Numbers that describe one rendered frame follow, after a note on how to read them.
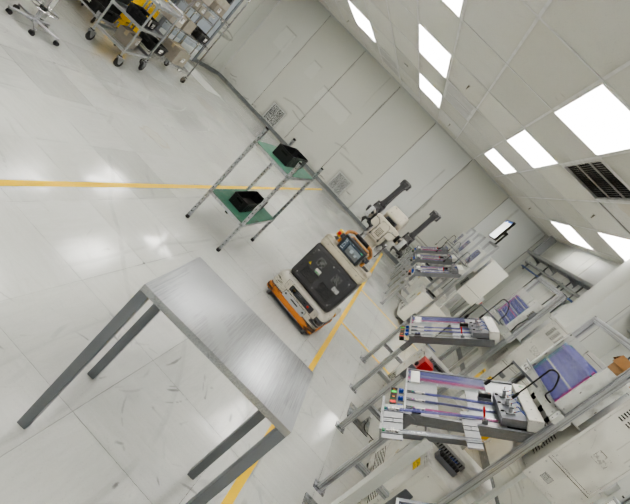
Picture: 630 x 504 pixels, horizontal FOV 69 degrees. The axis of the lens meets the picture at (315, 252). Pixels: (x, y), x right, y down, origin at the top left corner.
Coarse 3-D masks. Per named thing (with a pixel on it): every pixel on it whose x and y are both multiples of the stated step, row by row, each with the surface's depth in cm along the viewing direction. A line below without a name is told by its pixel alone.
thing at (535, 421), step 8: (512, 384) 296; (528, 392) 285; (520, 400) 273; (528, 400) 274; (528, 408) 263; (536, 408) 264; (528, 416) 254; (536, 416) 254; (528, 424) 251; (536, 424) 249; (544, 424) 249
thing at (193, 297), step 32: (160, 288) 157; (192, 288) 173; (224, 288) 192; (128, 320) 159; (192, 320) 158; (224, 320) 173; (256, 320) 192; (96, 352) 161; (224, 352) 158; (256, 352) 174; (288, 352) 193; (64, 384) 165; (256, 384) 159; (288, 384) 175; (32, 416) 170; (256, 416) 202; (288, 416) 159; (224, 448) 207; (256, 448) 157; (224, 480) 162
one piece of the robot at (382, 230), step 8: (376, 216) 436; (376, 224) 436; (384, 224) 434; (368, 232) 436; (376, 232) 436; (384, 232) 434; (392, 232) 432; (368, 240) 443; (376, 240) 435; (392, 240) 440
